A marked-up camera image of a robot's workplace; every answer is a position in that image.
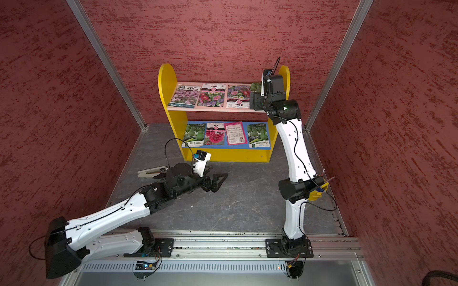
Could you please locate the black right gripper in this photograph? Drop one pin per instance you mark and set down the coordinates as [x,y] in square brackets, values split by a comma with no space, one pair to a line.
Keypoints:
[256,101]

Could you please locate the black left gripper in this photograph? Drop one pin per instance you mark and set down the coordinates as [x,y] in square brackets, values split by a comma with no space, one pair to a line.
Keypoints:
[214,186]

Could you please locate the green gourd seed bag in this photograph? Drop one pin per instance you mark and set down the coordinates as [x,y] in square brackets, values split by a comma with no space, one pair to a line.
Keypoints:
[256,87]

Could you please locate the aster seed bag top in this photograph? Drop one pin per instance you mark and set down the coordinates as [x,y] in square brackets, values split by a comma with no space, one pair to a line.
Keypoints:
[238,96]

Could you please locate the pink flower seed bag top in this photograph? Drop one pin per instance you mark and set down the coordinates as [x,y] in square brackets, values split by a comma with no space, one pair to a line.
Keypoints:
[212,95]

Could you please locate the pink flower seed bag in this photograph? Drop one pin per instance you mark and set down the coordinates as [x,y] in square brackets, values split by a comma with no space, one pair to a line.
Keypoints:
[212,95]
[214,134]

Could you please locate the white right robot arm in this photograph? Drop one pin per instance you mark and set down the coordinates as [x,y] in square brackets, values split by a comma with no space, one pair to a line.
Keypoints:
[303,180]

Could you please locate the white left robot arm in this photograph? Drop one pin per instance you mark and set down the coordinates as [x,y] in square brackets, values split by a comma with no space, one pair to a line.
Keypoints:
[70,243]

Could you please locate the pink flower seed bag lower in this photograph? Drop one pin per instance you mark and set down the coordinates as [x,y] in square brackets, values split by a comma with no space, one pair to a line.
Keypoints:
[214,134]

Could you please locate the green seed bag lower left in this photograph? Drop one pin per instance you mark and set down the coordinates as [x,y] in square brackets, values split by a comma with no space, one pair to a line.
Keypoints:
[194,135]

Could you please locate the green seed bag lower right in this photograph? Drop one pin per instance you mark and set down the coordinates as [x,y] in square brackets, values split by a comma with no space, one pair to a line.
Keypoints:
[258,135]

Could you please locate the pink back-side seed bag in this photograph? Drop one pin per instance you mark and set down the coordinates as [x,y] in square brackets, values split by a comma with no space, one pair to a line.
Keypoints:
[235,133]

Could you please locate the yellow shelf unit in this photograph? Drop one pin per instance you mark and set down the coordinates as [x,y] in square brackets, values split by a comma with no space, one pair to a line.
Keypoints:
[178,119]

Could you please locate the purple flower seed bag top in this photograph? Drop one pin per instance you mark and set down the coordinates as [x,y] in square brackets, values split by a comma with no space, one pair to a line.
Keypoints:
[185,96]

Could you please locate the white stapler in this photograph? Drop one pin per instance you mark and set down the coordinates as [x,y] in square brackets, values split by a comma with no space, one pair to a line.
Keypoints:
[153,173]

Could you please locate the yellow pen cup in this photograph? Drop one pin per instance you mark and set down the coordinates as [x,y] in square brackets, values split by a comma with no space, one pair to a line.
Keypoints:
[318,193]

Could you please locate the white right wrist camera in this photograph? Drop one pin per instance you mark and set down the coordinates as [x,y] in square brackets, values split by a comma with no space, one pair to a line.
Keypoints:
[266,83]

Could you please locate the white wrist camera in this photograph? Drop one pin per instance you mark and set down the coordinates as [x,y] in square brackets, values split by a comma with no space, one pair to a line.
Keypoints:
[266,83]
[200,159]

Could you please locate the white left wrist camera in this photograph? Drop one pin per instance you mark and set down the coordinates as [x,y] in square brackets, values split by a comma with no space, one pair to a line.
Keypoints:
[200,159]

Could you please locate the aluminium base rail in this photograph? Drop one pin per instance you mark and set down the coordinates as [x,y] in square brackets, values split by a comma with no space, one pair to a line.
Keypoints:
[204,258]

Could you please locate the aluminium corner post right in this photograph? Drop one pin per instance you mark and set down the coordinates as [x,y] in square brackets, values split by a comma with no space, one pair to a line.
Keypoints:
[347,42]

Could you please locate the aluminium corner post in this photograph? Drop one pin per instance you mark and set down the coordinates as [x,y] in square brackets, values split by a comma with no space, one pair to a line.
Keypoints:
[347,42]
[90,32]

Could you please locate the aluminium corner post left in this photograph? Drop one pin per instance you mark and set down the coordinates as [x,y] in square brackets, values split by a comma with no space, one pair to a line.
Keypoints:
[90,32]

